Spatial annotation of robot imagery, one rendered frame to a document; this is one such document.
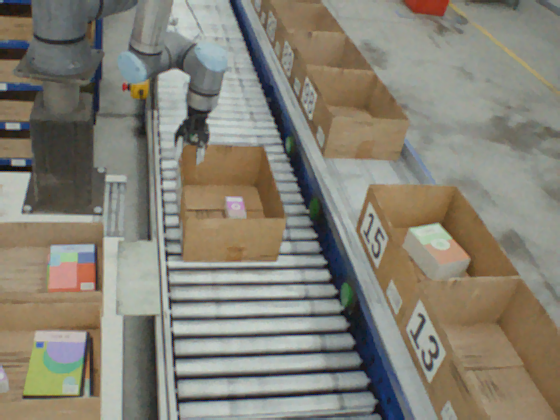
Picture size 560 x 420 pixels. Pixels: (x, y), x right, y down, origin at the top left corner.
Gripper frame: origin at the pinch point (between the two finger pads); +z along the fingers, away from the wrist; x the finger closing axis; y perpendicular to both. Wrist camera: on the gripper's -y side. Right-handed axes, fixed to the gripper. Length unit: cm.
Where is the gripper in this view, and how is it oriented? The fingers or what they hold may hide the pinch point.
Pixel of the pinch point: (187, 158)
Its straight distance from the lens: 181.9
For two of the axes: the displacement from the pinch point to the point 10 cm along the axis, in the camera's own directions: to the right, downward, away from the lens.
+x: 9.6, 1.0, 2.5
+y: 1.5, 5.8, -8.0
